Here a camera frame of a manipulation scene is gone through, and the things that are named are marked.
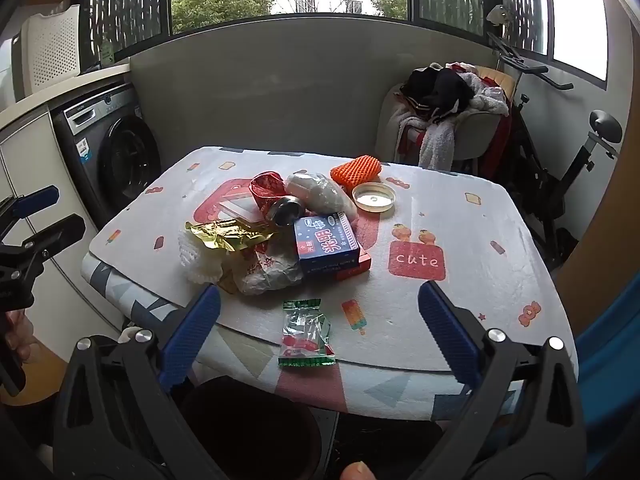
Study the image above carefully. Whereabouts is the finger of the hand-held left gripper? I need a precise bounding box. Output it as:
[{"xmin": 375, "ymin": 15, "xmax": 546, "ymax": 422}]
[
  {"xmin": 0, "ymin": 185, "xmax": 61, "ymax": 235},
  {"xmin": 0, "ymin": 213, "xmax": 87, "ymax": 281}
]

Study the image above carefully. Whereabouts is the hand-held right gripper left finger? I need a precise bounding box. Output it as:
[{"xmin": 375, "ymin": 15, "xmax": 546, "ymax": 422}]
[{"xmin": 52, "ymin": 284, "xmax": 226, "ymax": 480}]

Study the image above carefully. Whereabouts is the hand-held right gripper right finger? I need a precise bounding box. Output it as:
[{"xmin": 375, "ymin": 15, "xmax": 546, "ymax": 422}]
[{"xmin": 410, "ymin": 281, "xmax": 587, "ymax": 480}]

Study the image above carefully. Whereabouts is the white foam fruit net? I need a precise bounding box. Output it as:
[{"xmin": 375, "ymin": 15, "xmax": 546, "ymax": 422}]
[{"xmin": 177, "ymin": 237, "xmax": 228, "ymax": 286}]

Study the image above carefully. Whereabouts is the printed paper wrapper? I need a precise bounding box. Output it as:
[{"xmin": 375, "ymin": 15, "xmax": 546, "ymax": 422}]
[{"xmin": 227, "ymin": 240, "xmax": 306, "ymax": 295}]

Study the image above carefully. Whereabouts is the dark brown trash bin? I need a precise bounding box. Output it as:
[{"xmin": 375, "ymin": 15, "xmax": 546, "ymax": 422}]
[{"xmin": 180, "ymin": 375, "xmax": 322, "ymax": 480}]

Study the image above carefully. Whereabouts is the gold foil wrapper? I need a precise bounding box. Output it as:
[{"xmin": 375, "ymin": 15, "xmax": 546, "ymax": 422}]
[{"xmin": 184, "ymin": 220, "xmax": 278, "ymax": 253}]

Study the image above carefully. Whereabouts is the red cardboard box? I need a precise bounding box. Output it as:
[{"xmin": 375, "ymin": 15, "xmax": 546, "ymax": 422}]
[{"xmin": 335, "ymin": 247, "xmax": 372, "ymax": 281}]

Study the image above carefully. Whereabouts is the green candy wrapper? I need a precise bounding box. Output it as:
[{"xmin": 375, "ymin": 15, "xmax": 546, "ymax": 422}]
[{"xmin": 277, "ymin": 297, "xmax": 337, "ymax": 368}]

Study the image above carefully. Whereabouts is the clear plastic container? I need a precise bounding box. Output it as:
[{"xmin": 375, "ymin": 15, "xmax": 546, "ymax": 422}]
[{"xmin": 215, "ymin": 195, "xmax": 261, "ymax": 223}]

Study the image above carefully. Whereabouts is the blue cardboard box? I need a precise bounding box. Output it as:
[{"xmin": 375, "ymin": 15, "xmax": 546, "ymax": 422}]
[{"xmin": 292, "ymin": 211, "xmax": 363, "ymax": 276}]

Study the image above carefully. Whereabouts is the round clear plastic lid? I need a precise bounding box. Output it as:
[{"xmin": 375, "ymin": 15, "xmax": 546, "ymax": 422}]
[{"xmin": 351, "ymin": 181, "xmax": 398, "ymax": 212}]

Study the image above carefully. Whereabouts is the crushed red can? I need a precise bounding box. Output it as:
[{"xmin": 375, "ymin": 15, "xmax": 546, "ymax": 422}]
[{"xmin": 249, "ymin": 170, "xmax": 306, "ymax": 226}]

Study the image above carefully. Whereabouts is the orange foam fruit net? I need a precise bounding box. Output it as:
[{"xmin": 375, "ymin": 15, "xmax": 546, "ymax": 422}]
[{"xmin": 330, "ymin": 156, "xmax": 383, "ymax": 192}]

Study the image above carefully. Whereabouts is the white plastic bag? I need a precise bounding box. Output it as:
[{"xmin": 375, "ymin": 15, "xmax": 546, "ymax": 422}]
[{"xmin": 285, "ymin": 171, "xmax": 358, "ymax": 221}]

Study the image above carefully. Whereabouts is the person's left hand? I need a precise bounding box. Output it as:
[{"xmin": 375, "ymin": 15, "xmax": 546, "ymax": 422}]
[{"xmin": 4, "ymin": 307, "xmax": 40, "ymax": 366}]

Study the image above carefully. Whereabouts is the grey washing machine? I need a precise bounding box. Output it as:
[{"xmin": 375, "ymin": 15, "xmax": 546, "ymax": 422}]
[{"xmin": 52, "ymin": 82, "xmax": 163, "ymax": 228}]

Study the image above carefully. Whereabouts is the white cartoon printed mat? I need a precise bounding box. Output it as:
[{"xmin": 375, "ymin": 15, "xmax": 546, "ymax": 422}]
[{"xmin": 89, "ymin": 146, "xmax": 573, "ymax": 373}]

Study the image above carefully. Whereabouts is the geometric patterned mat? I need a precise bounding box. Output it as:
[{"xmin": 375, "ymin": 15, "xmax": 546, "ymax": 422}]
[{"xmin": 81, "ymin": 252, "xmax": 581, "ymax": 421}]

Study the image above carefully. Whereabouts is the white laundry basket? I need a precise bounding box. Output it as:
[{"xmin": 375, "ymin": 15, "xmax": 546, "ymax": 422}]
[{"xmin": 22, "ymin": 4, "xmax": 81, "ymax": 96}]

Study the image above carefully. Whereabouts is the blue plastic object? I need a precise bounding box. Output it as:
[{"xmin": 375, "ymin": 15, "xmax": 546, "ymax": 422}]
[{"xmin": 570, "ymin": 280, "xmax": 640, "ymax": 480}]

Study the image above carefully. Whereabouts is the white fleece blanket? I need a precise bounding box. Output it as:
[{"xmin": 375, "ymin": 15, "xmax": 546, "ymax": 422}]
[{"xmin": 390, "ymin": 72, "xmax": 507, "ymax": 171}]

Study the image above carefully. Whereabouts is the beige chair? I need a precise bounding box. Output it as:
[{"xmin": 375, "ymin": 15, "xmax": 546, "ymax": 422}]
[{"xmin": 375, "ymin": 82, "xmax": 508, "ymax": 171}]

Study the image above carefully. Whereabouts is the black exercise bike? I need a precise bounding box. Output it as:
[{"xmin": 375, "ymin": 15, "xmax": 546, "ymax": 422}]
[{"xmin": 487, "ymin": 32, "xmax": 623, "ymax": 271}]

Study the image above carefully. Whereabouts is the black cloth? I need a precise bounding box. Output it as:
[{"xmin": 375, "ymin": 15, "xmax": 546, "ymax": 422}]
[{"xmin": 400, "ymin": 67, "xmax": 476, "ymax": 125}]

